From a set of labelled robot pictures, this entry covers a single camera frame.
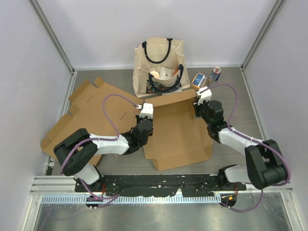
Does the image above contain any brown cardboard box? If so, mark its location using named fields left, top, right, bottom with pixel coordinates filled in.
left=143, top=89, right=213, bottom=171

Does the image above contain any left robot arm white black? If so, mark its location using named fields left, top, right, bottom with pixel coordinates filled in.
left=53, top=115, right=153, bottom=192

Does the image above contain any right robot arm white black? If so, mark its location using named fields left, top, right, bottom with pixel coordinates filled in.
left=193, top=99, right=290, bottom=190

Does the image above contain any white box in bag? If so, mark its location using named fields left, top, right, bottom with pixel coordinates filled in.
left=159, top=67, right=174, bottom=80

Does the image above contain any silver blue drink can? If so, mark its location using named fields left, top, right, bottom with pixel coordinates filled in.
left=207, top=66, right=222, bottom=87

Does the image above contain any flat spare cardboard blank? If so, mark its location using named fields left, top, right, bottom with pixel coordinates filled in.
left=41, top=77, right=143, bottom=158

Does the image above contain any tape roll in bag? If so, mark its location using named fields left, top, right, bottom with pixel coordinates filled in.
left=149, top=68, right=160, bottom=79

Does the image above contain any beige canvas tote bag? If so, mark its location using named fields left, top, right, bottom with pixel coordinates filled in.
left=132, top=37, right=190, bottom=98

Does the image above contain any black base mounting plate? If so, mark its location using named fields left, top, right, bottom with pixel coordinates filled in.
left=87, top=174, right=246, bottom=197

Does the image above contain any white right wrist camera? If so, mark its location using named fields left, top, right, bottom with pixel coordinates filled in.
left=196, top=87, right=212, bottom=105

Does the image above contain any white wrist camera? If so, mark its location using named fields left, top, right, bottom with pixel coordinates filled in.
left=136, top=103, right=154, bottom=119
left=196, top=87, right=212, bottom=105

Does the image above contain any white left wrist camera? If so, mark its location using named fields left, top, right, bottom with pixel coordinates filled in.
left=136, top=103, right=154, bottom=119

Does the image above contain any white slotted cable duct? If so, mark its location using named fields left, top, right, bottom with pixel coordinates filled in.
left=40, top=194, right=221, bottom=205

